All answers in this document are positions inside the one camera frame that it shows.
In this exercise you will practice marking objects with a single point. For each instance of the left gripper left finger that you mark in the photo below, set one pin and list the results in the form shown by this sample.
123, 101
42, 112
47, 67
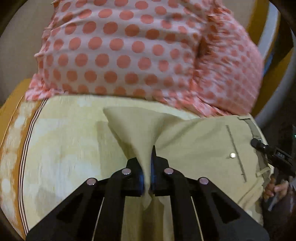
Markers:
94, 211

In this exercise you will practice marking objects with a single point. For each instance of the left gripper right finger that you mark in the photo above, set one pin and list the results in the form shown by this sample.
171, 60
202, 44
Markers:
200, 210

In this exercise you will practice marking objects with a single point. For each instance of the beige khaki pants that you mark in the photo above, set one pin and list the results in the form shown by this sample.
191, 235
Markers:
216, 148

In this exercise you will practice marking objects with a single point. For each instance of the person's right hand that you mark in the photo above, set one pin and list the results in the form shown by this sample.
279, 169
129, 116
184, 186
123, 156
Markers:
272, 189

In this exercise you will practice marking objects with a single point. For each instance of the yellow patterned bedsheet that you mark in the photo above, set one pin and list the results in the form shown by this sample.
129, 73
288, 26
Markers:
49, 147

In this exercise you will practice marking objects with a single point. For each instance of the pink polka dot pillow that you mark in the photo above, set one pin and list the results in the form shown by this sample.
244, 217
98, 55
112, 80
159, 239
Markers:
228, 72
145, 49

